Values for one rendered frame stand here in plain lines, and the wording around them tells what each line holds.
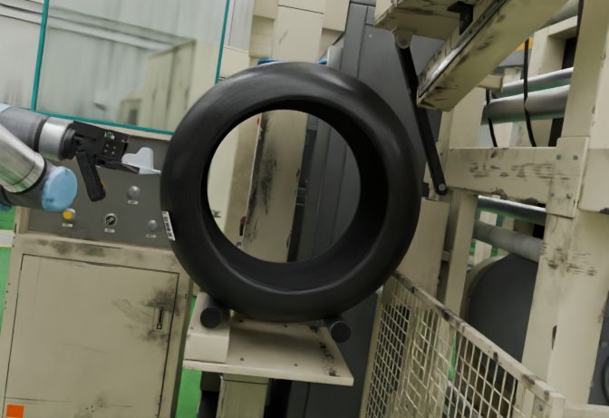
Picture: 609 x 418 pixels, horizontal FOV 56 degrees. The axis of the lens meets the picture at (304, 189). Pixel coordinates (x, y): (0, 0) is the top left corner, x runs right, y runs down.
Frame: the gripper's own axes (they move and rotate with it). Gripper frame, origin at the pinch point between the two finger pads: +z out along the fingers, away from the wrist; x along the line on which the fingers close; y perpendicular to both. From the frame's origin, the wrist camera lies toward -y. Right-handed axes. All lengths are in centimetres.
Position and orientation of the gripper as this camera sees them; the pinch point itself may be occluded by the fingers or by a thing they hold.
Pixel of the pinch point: (157, 175)
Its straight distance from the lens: 131.7
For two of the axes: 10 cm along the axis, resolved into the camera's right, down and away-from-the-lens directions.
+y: 2.6, -9.6, -0.4
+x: -1.2, -0.7, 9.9
